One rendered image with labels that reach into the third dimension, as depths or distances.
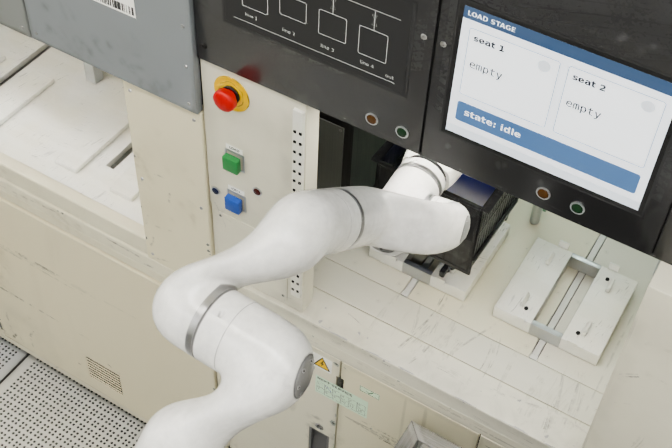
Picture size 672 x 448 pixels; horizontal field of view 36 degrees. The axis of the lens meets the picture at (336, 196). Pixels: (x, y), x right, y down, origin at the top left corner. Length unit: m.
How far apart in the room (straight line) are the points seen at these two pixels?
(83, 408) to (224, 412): 1.67
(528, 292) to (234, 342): 0.85
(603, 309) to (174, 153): 0.85
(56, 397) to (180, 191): 1.16
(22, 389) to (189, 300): 1.72
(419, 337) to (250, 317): 0.72
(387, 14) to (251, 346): 0.47
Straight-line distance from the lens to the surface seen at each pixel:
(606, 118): 1.33
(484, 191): 1.92
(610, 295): 2.06
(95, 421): 2.90
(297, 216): 1.29
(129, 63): 1.78
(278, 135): 1.67
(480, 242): 1.89
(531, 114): 1.37
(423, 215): 1.53
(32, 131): 2.40
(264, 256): 1.29
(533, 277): 2.04
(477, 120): 1.42
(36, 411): 2.95
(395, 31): 1.40
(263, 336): 1.27
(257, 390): 1.27
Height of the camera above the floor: 2.45
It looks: 47 degrees down
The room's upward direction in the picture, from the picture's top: 3 degrees clockwise
